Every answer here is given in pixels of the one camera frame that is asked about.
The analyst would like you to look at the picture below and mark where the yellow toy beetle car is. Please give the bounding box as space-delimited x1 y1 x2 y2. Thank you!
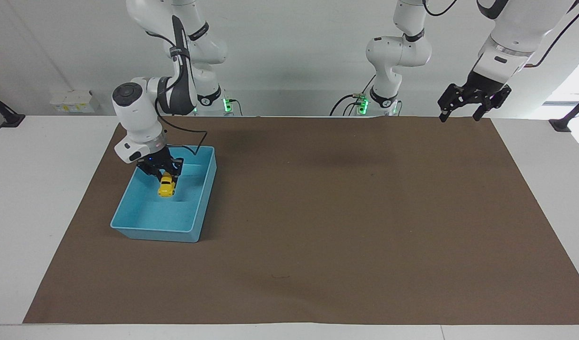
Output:
158 172 176 198

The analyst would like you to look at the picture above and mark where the black stand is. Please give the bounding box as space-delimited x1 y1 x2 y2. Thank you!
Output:
548 93 579 132
0 90 26 128

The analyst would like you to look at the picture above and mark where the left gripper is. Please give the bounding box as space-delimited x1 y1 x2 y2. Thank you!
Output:
437 70 512 123

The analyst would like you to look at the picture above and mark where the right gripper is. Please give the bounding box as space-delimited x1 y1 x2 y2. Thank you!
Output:
137 146 184 185

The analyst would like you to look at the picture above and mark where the white box with yellow labels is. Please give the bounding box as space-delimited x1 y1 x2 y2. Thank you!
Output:
50 89 101 113

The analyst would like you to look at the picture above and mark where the light blue plastic bin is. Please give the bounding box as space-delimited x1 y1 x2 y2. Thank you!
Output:
110 145 218 244

